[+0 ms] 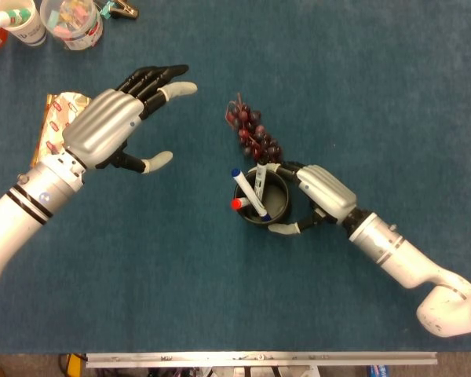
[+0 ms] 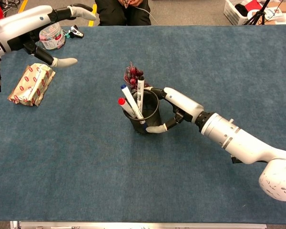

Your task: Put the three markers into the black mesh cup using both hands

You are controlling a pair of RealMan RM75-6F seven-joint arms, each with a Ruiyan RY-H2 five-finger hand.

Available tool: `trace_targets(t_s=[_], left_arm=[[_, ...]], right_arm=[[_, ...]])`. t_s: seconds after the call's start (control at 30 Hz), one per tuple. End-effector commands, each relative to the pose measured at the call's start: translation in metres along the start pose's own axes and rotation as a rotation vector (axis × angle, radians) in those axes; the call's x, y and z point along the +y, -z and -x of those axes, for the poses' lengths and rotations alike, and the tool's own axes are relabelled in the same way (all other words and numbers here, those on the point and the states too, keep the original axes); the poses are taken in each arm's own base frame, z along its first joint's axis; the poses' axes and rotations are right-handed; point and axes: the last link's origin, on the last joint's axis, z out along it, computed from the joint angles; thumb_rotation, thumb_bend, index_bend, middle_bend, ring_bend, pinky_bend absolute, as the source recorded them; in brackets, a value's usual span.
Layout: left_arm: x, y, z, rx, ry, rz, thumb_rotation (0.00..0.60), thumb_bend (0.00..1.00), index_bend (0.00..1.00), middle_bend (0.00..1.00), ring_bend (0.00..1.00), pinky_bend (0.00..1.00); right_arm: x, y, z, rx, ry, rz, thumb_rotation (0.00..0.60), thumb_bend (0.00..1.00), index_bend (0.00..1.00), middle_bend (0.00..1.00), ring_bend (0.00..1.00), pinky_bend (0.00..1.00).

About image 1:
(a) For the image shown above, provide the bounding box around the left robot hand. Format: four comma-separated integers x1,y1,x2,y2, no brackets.
61,64,199,174

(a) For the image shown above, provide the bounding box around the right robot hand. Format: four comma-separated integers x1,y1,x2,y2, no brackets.
267,159,357,236

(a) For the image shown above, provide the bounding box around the black mesh pen cup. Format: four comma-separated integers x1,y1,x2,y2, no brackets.
233,168,291,224

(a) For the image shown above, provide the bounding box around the black capped whiteboard marker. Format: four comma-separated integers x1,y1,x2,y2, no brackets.
254,162,268,203

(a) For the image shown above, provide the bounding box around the blue capped whiteboard marker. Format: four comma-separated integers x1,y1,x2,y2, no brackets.
231,167,272,223

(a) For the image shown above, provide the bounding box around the clear plastic jar of clips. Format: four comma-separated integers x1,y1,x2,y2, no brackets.
39,0,104,51

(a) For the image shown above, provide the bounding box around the bunch of red grapes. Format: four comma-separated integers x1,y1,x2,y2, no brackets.
225,92,283,164

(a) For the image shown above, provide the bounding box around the white paper cup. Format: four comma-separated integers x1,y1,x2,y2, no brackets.
0,0,48,47

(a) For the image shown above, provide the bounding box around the black silver binder clip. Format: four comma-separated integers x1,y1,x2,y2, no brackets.
108,0,140,20

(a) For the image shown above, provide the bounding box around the blue felt table cloth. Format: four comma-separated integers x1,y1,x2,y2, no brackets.
0,0,471,354

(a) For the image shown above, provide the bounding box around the white tube green label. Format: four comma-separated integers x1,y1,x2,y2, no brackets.
0,8,32,29

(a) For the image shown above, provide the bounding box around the yellow black object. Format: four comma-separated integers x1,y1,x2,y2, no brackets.
64,353,87,377

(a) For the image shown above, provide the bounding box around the aluminium rail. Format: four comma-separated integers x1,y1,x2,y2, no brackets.
85,351,439,369

